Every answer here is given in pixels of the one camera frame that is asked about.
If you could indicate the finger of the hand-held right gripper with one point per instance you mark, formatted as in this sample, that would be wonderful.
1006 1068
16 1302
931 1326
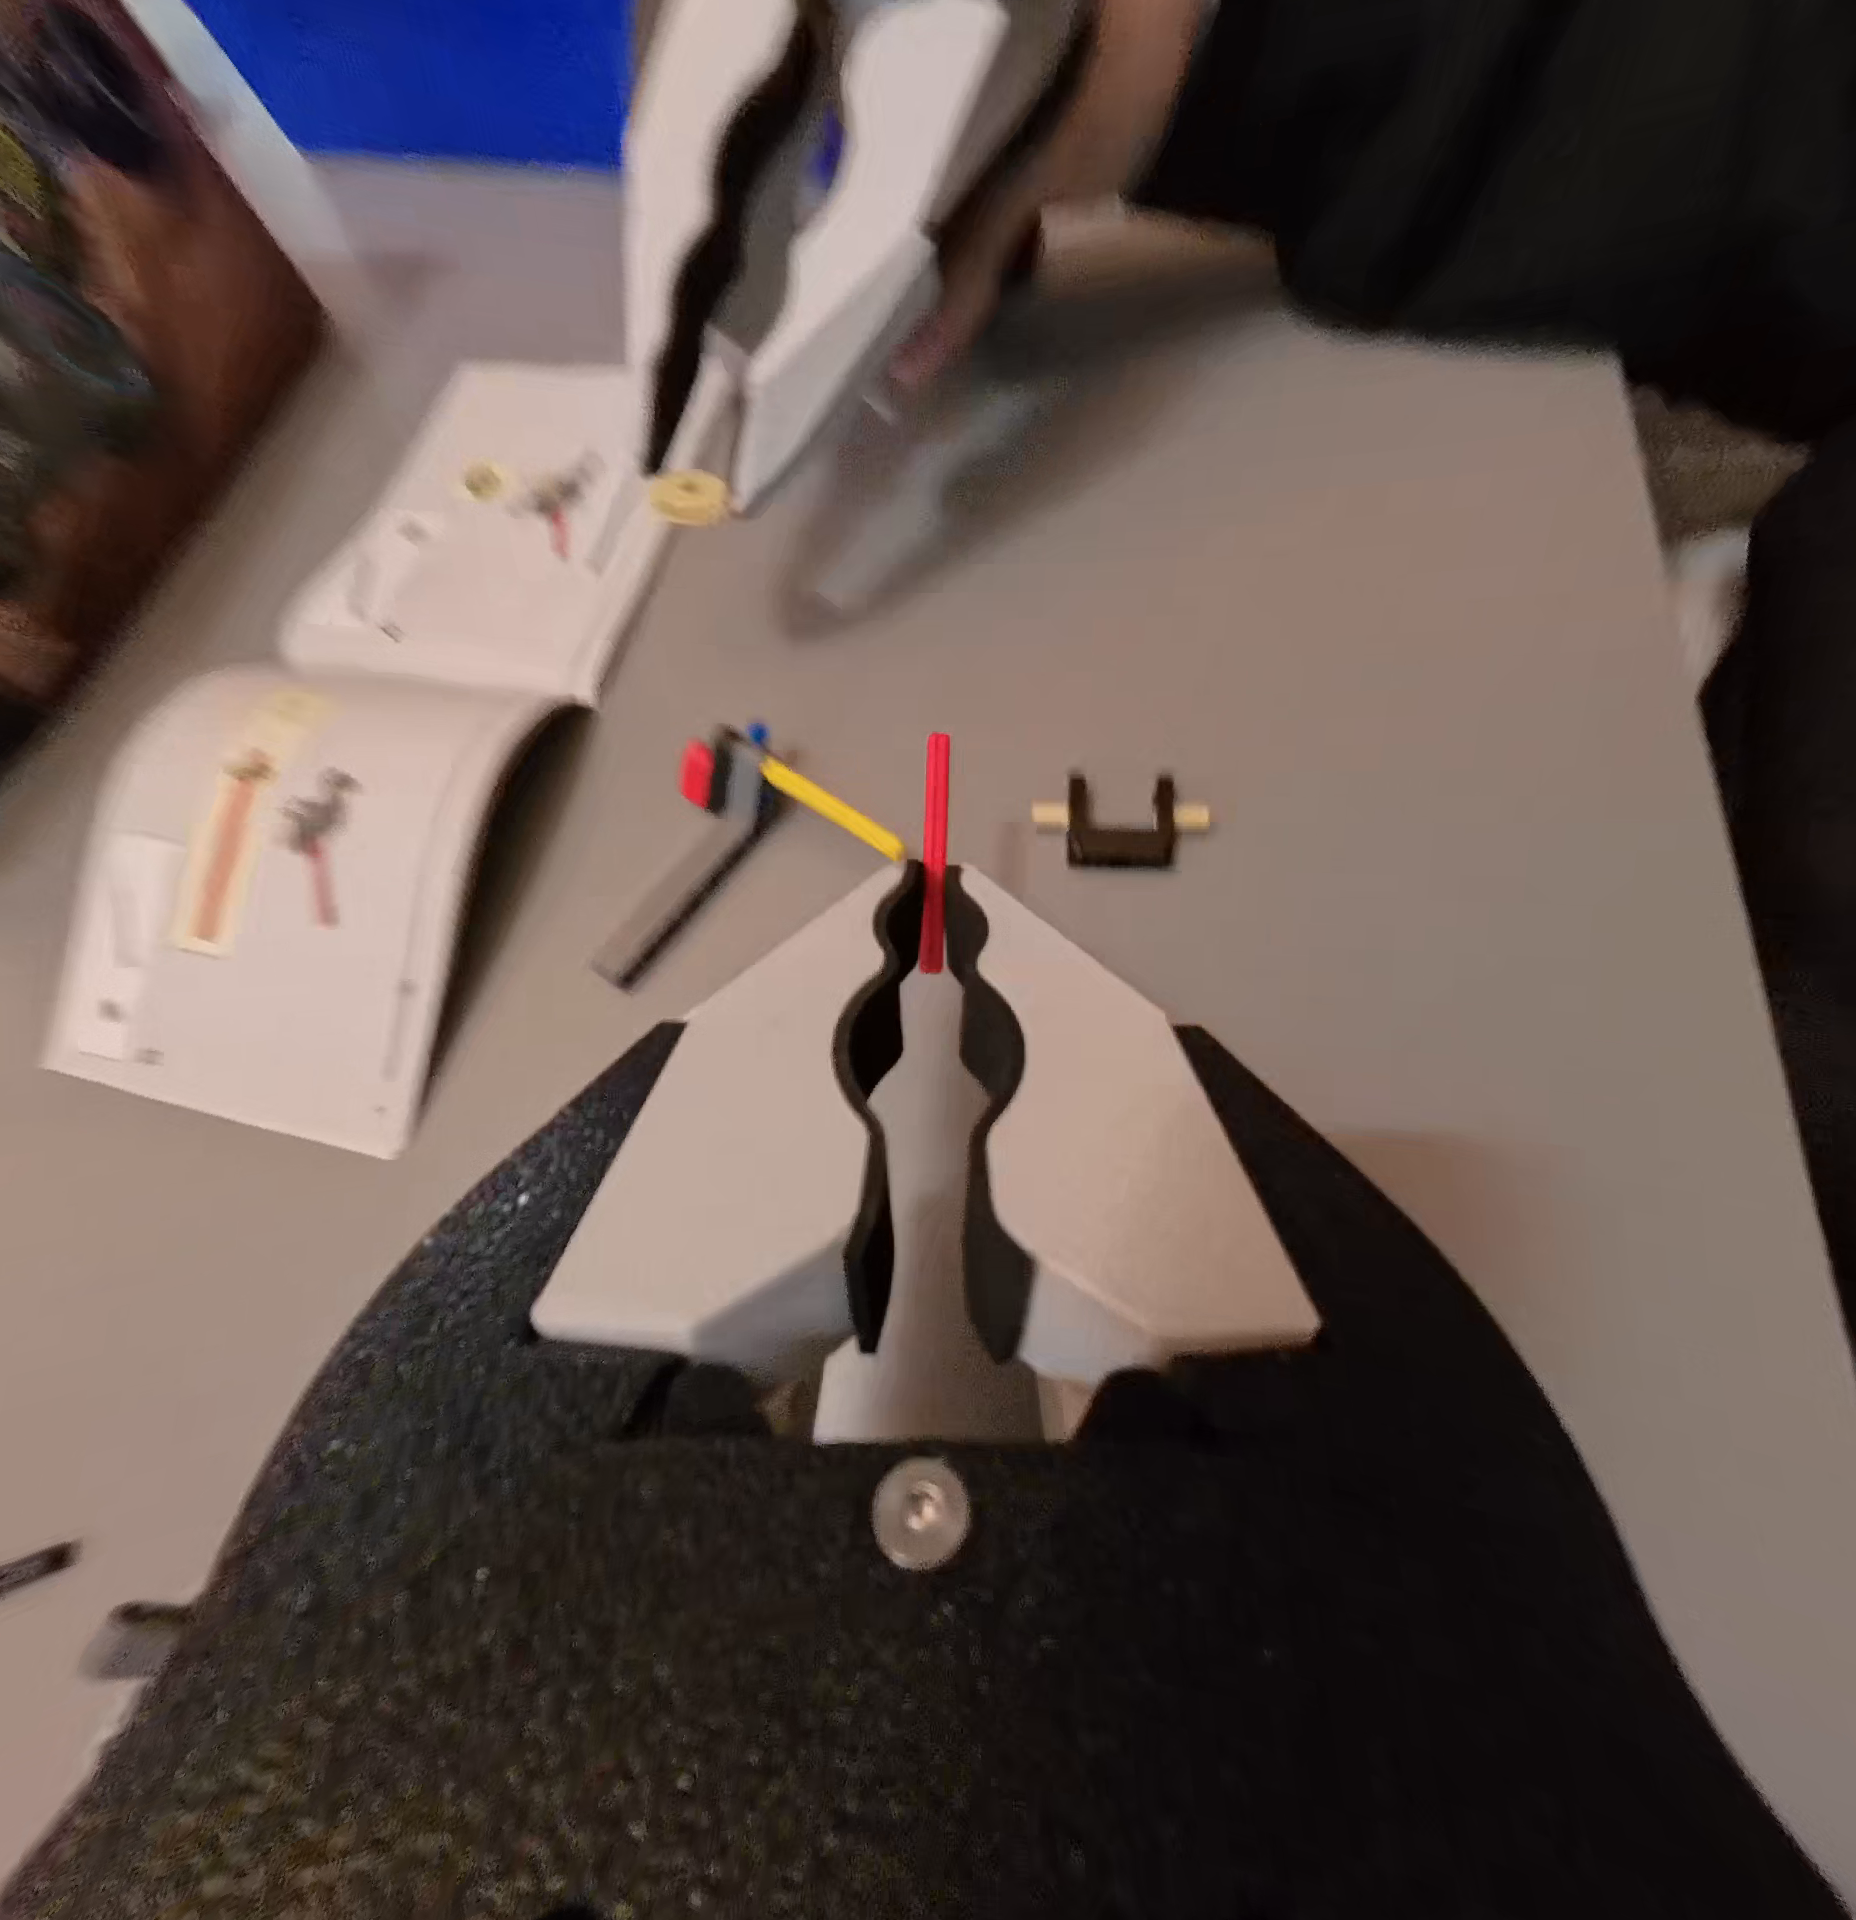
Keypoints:
673 150
882 180

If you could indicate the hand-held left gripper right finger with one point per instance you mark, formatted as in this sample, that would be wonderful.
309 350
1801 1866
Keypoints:
1155 1184

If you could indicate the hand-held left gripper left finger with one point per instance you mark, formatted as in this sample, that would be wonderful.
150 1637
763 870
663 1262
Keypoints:
703 1184

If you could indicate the tan lego gear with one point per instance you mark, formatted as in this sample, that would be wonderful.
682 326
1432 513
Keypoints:
688 497

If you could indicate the red lego axle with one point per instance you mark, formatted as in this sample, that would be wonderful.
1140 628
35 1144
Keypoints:
936 810

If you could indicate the lego instruction booklet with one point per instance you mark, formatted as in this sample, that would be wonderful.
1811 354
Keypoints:
344 930

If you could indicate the person's right forearm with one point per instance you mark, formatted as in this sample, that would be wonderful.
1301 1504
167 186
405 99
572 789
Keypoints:
1468 150

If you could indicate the grey red yellow lego assembly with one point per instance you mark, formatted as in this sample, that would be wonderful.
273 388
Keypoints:
688 901

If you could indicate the black lego piece tan pins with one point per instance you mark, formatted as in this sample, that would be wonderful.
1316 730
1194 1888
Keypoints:
1116 846

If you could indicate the lego set box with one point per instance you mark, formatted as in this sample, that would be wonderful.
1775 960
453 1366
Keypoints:
119 377

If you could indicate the grey lego piece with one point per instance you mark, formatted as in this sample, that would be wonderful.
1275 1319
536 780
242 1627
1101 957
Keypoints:
133 1642

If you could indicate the black lego piece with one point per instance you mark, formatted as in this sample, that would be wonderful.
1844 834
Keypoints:
22 1578

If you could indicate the person's right hand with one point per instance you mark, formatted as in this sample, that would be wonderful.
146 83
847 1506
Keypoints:
1087 135

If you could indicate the blue plastic bin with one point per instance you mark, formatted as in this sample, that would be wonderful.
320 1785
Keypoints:
419 76

